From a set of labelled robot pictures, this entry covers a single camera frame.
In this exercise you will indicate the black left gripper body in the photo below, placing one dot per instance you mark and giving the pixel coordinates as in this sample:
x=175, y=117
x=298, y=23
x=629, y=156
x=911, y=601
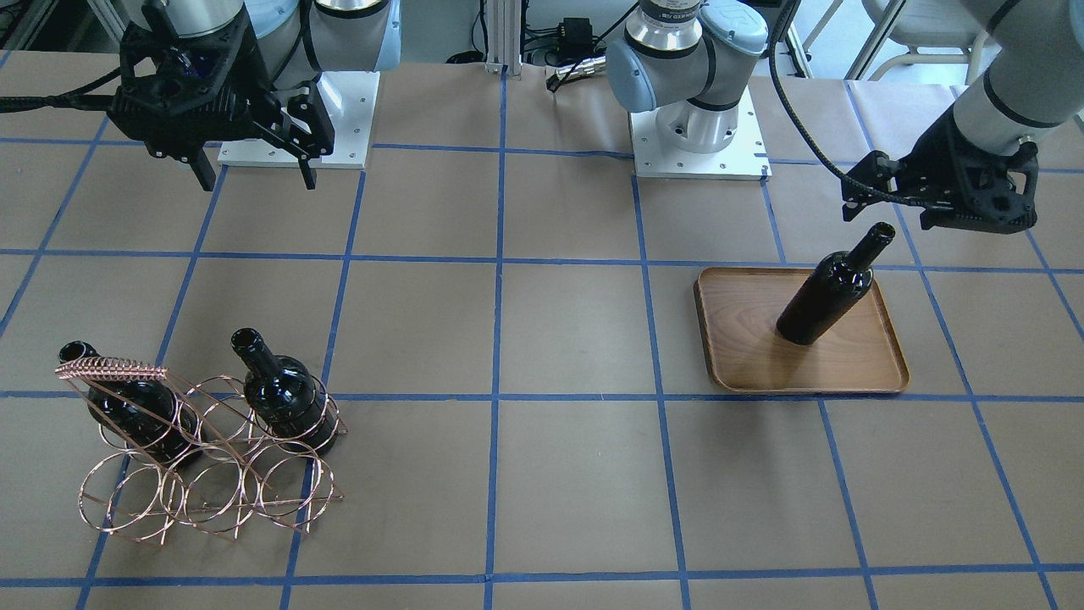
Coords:
x=955, y=154

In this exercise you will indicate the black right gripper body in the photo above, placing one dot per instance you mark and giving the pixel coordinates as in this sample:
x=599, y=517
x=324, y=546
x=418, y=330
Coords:
x=257, y=87

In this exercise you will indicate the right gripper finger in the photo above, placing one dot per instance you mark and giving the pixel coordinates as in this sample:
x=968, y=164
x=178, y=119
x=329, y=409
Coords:
x=202, y=168
x=298, y=122

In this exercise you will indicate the black wine bottle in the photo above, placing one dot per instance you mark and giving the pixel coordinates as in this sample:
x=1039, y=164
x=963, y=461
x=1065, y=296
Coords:
x=836, y=284
x=284, y=395
x=149, y=413

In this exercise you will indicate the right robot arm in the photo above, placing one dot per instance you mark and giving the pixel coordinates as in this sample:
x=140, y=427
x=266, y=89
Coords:
x=326, y=37

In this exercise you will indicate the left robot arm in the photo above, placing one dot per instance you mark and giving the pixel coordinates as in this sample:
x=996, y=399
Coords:
x=704, y=53

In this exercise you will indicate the wooden tray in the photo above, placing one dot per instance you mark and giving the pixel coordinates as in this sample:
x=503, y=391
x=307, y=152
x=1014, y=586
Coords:
x=738, y=308

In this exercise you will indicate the black box behind table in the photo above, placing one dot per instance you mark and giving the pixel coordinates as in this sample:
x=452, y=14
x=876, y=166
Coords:
x=575, y=38

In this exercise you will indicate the aluminium frame post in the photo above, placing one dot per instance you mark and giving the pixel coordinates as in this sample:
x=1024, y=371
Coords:
x=503, y=33

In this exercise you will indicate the copper wire bottle basket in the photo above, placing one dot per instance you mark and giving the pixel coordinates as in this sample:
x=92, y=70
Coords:
x=233, y=471

